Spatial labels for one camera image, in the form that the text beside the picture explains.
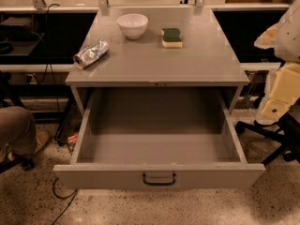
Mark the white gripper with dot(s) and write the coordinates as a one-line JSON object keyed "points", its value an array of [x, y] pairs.
{"points": [[288, 37]]}

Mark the grey top drawer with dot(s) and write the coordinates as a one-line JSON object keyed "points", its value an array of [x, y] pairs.
{"points": [[127, 132]]}

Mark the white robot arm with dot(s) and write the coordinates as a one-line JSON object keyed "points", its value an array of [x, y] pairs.
{"points": [[283, 36]]}

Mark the grey metal drawer cabinet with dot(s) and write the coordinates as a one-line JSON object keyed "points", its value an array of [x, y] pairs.
{"points": [[205, 59]]}

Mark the black office chair base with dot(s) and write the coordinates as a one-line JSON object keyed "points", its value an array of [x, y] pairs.
{"points": [[288, 135]]}

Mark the green yellow sponge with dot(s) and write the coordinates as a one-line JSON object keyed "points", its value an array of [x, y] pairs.
{"points": [[171, 38]]}

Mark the white ceramic bowl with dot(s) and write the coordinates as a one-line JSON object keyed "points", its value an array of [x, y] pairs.
{"points": [[132, 25]]}

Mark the crushed silver can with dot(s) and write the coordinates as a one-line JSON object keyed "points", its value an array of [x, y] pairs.
{"points": [[89, 55]]}

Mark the tan shoe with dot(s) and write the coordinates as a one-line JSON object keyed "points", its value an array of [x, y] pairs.
{"points": [[42, 138]]}

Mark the black rolling chair base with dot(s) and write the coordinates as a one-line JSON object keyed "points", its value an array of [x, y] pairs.
{"points": [[27, 164]]}

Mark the person's leg tan trousers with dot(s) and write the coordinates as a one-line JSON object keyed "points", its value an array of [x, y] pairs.
{"points": [[18, 129]]}

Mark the black drawer handle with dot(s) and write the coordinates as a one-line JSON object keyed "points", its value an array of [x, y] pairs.
{"points": [[152, 180]]}

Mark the black wire basket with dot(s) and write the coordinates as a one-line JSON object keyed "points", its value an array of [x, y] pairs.
{"points": [[70, 123]]}

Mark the wall power outlet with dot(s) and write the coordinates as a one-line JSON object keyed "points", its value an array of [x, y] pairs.
{"points": [[31, 79]]}

